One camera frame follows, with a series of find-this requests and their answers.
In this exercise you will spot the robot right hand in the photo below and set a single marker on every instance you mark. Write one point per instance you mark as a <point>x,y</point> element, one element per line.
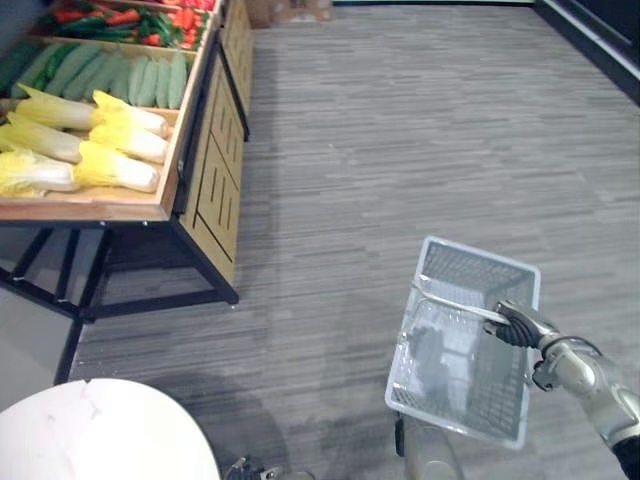
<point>520,331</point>

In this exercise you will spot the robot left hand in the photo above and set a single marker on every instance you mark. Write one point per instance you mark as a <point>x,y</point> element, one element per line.
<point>245,469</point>

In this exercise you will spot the light blue plastic shopping basket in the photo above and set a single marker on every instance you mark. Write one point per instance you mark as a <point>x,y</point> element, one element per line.
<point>450,380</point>

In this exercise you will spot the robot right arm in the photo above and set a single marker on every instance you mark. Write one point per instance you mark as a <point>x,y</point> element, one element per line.
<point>590,375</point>

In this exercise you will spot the wooden vegetable display stand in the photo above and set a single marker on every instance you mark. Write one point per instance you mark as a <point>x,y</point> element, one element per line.
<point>210,165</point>

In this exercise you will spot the white round table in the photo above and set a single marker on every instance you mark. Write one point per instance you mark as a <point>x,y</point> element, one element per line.
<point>100,435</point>

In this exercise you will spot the robot silver leg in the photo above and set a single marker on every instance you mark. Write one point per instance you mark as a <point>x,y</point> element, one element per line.
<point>430,450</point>

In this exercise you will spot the black shelf base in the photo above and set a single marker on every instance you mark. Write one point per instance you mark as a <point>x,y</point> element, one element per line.
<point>590,40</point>

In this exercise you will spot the cardboard box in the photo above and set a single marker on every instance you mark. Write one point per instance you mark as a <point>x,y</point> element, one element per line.
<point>285,12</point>

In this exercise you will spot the red chili pepper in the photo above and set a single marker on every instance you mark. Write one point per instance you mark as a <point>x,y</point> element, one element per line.
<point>151,40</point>
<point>67,16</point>

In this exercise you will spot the dark green cucumber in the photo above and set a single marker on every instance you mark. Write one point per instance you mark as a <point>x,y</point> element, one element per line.
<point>32,72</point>
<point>17,62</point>
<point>52,65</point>

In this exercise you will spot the green chili pepper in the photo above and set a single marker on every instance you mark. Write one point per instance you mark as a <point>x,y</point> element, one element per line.
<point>82,25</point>

